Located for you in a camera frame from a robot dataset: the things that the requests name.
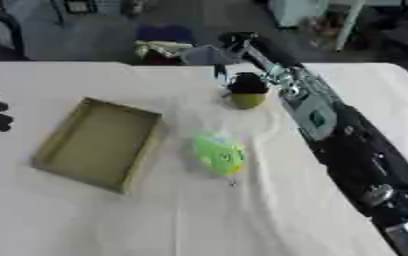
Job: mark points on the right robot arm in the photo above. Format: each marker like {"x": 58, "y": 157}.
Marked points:
{"x": 359, "y": 160}

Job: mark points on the white and green bundle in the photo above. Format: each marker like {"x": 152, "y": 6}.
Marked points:
{"x": 158, "y": 50}

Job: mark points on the grey bag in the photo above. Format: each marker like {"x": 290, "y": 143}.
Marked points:
{"x": 210, "y": 55}

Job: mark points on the green soft toy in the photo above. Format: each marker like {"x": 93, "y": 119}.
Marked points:
{"x": 218, "y": 154}

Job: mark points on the black framed device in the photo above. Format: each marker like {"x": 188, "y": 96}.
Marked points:
{"x": 80, "y": 6}

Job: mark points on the dark blue bag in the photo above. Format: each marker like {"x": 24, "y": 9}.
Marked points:
{"x": 164, "y": 33}

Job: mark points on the tan cardboard box green inside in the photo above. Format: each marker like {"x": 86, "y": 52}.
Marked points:
{"x": 99, "y": 143}

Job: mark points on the black chair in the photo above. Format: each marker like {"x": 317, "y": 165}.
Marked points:
{"x": 9, "y": 30}

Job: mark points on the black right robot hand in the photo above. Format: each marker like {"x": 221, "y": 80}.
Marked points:
{"x": 271, "y": 50}

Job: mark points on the white cabinet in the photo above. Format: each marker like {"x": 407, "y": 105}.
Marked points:
{"x": 306, "y": 13}

